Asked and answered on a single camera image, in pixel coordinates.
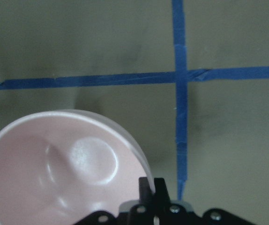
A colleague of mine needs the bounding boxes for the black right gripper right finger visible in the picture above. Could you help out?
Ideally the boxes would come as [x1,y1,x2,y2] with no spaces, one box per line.
[154,178,171,206]

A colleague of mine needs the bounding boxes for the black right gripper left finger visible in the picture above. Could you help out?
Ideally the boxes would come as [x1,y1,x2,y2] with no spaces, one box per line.
[138,177,153,204]

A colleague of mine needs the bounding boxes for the pink bowl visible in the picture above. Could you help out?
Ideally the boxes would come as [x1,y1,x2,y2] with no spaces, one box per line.
[0,110,155,225]

